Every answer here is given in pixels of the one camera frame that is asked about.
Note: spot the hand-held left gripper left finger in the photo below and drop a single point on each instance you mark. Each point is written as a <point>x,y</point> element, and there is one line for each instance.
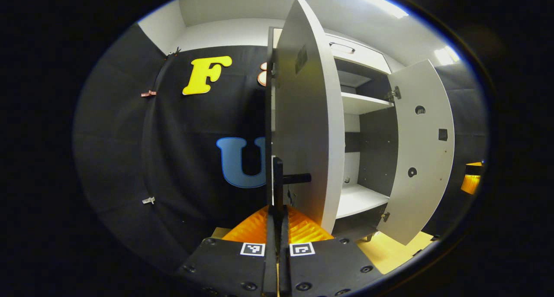
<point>270,262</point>

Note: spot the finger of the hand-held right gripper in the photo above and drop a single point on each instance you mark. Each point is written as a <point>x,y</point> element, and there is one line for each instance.
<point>475,164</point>
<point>471,184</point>

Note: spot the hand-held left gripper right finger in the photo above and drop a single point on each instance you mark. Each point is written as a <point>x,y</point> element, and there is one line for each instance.
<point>285,262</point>

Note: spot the cherry sticker shoe cabinet door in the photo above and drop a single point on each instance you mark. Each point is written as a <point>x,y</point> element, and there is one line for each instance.
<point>426,158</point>

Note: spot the beige double-door shoe cabinet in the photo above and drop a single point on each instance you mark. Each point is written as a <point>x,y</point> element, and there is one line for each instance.
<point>363,197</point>

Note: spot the camera sticker shoe cabinet door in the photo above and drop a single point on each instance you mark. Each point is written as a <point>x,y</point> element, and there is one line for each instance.
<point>307,115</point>

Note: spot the metal cabinet door hinge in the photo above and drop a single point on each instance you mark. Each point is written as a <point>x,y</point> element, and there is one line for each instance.
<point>385,217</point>
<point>393,94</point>

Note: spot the beige cabinet drawer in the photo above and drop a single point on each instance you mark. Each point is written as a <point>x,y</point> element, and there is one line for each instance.
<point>368,56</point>

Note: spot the small ceiling light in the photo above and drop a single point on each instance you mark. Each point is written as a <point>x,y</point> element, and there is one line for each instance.
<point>446,55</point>

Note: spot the silver clip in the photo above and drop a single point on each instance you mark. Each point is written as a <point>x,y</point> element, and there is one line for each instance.
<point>148,200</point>

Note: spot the black backdrop cloth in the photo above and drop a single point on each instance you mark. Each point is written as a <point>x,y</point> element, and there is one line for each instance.
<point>130,158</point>

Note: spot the red clip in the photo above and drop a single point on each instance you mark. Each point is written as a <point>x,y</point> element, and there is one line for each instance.
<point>148,93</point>

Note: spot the black binder clip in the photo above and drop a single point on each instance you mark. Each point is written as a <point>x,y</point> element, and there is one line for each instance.
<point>175,51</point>

